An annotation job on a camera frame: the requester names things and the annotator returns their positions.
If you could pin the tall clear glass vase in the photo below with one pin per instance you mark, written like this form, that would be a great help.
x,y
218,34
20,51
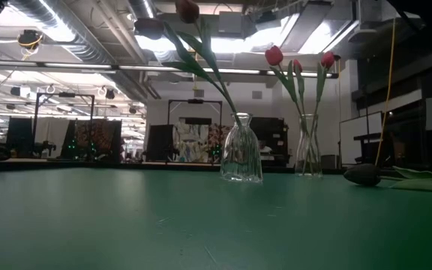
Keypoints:
x,y
302,150

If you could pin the small silver ceiling duct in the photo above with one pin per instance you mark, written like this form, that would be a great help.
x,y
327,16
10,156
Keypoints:
x,y
143,9

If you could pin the patterned hanging cloth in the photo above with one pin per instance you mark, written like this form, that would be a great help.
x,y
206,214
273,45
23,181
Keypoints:
x,y
99,137

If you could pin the light red artificial tulip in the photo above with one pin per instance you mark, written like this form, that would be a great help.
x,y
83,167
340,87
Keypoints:
x,y
274,55
327,59

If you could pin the large silver ceiling duct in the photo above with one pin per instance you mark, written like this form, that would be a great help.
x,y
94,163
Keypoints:
x,y
88,41

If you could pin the small grey box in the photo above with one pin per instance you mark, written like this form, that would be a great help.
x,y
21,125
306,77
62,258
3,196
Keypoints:
x,y
329,162

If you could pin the black artificial tulip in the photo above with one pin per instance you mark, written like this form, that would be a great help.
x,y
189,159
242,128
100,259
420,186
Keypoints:
x,y
362,174

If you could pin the black ceiling reel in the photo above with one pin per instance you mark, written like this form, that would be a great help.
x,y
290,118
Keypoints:
x,y
29,37

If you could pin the black gantry frame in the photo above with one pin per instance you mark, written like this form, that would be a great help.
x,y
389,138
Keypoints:
x,y
195,101

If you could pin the long ceiling light strip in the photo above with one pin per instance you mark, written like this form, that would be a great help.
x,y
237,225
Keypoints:
x,y
88,66

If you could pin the green table mat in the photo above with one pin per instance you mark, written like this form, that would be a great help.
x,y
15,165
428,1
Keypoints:
x,y
201,232

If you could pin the painted backdrop panel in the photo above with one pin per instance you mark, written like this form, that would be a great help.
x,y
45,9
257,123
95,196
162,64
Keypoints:
x,y
191,142

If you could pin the black standing panel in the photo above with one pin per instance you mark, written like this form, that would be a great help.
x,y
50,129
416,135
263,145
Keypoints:
x,y
19,135
159,142

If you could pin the black cabinet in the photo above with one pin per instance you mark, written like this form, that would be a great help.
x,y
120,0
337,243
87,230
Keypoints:
x,y
276,135

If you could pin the white board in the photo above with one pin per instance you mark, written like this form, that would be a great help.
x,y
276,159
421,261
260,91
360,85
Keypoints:
x,y
354,142

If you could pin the grey wall vent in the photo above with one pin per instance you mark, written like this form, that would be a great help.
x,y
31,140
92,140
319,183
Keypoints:
x,y
198,93
257,95

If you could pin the black ceiling lamp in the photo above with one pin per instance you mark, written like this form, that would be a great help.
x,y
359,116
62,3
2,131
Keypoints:
x,y
110,93

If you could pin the ribbed clear glass vase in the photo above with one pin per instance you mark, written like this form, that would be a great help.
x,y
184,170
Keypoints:
x,y
241,161

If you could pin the grey ceiling box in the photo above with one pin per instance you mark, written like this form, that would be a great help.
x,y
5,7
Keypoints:
x,y
231,22

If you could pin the white hanging cloth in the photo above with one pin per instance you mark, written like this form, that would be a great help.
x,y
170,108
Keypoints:
x,y
60,131

